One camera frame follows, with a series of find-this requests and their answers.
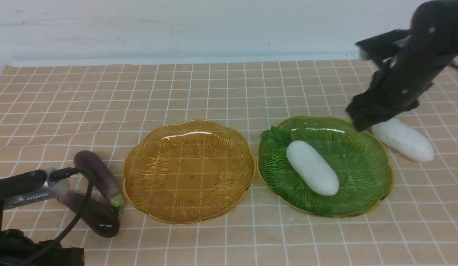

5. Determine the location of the black camera cable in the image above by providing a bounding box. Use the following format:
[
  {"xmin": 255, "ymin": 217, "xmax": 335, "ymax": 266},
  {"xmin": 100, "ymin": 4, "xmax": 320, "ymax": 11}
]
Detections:
[{"xmin": 15, "ymin": 167, "xmax": 94, "ymax": 266}]

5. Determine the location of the black robot arm left side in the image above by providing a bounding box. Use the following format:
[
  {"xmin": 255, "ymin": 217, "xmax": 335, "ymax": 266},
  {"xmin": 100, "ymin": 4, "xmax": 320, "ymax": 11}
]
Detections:
[{"xmin": 0, "ymin": 199, "xmax": 85, "ymax": 266}]

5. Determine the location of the white radish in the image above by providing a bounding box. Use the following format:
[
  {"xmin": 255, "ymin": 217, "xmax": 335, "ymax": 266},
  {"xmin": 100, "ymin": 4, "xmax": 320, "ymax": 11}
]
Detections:
[
  {"xmin": 262, "ymin": 127, "xmax": 340, "ymax": 196},
  {"xmin": 371, "ymin": 118, "xmax": 435, "ymax": 162}
]

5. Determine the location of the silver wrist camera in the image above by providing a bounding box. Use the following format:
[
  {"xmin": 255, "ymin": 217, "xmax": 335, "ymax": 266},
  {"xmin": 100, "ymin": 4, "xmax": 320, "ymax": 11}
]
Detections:
[{"xmin": 0, "ymin": 168, "xmax": 79, "ymax": 210}]

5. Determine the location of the purple eggplant with green stem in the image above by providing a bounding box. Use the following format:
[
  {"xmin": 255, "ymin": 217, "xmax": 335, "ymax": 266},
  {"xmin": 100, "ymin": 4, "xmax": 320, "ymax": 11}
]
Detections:
[{"xmin": 74, "ymin": 150, "xmax": 125, "ymax": 217}]

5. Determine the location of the dark purple eggplant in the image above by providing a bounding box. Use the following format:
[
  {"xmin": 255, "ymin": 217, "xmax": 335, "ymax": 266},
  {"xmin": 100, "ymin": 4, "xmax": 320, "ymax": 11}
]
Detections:
[{"xmin": 57, "ymin": 191, "xmax": 120, "ymax": 238}]

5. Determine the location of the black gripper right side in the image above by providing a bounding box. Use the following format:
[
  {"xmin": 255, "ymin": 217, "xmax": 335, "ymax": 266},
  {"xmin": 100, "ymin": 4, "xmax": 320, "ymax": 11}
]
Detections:
[{"xmin": 345, "ymin": 79, "xmax": 434, "ymax": 132}]

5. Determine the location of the amber ribbed plastic plate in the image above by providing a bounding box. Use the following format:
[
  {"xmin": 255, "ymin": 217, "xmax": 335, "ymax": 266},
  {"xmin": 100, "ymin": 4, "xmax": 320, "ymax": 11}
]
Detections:
[{"xmin": 123, "ymin": 120, "xmax": 257, "ymax": 225}]

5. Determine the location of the green ribbed plastic plate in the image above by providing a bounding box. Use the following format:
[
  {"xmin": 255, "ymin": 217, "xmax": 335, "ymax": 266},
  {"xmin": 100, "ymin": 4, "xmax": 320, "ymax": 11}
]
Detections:
[{"xmin": 258, "ymin": 116, "xmax": 395, "ymax": 218}]

